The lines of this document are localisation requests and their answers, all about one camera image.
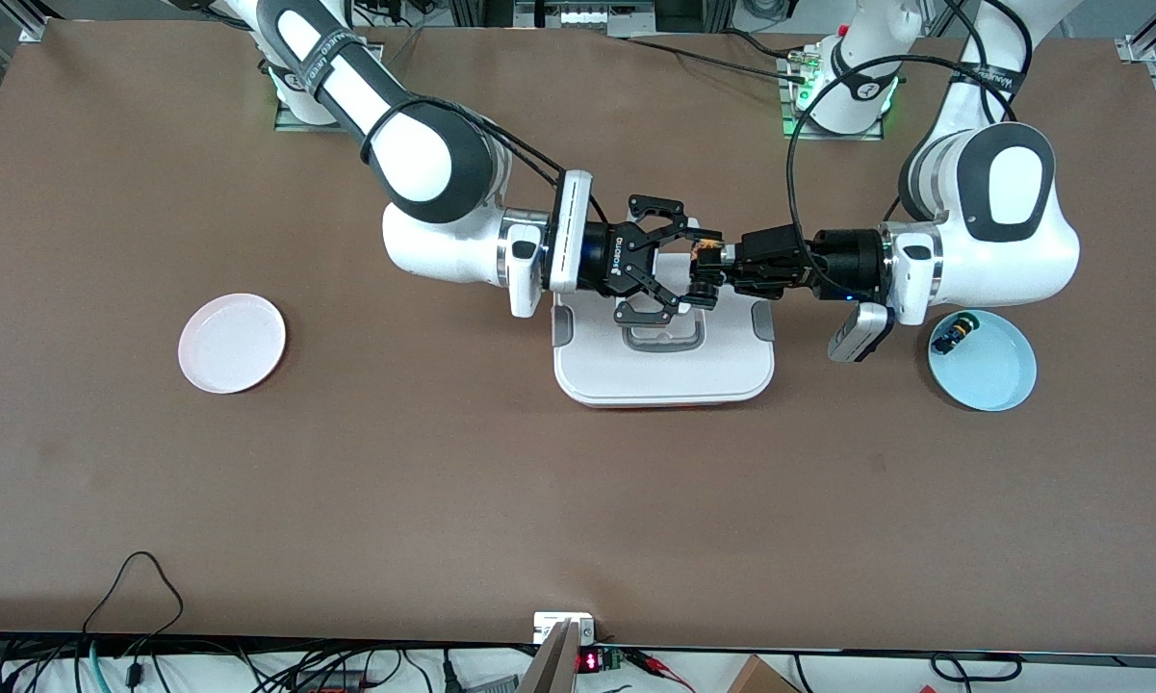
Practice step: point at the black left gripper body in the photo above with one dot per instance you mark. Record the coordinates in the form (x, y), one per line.
(845, 260)

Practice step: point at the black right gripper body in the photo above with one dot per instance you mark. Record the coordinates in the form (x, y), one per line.
(619, 261)

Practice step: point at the orange push-button switch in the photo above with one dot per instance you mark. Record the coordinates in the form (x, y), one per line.
(705, 256)

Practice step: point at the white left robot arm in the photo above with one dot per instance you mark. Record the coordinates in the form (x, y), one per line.
(982, 260)

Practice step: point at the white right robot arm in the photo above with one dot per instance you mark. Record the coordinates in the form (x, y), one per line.
(423, 164)

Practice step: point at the white lidded box, grey clips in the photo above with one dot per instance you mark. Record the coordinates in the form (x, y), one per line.
(664, 375)

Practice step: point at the brown cardboard box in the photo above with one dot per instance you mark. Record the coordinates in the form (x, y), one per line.
(760, 679)

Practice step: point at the light blue round plate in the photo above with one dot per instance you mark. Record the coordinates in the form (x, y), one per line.
(991, 371)

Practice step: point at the grey power strip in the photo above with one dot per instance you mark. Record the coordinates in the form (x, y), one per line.
(539, 14)

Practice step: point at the small white device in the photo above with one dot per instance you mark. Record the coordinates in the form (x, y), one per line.
(549, 626)

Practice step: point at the red test leads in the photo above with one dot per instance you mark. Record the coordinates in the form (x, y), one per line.
(650, 660)

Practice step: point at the red digit display board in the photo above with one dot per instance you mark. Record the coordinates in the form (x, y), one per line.
(589, 661)

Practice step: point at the grey aluminium bar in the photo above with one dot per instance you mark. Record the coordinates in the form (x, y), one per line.
(553, 669)

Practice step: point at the pink round plate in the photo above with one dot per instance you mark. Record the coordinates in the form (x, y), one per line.
(231, 344)

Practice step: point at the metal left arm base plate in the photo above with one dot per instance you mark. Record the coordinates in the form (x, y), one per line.
(789, 131)

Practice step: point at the blue yellow green switch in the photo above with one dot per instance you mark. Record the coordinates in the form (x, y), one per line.
(953, 334)

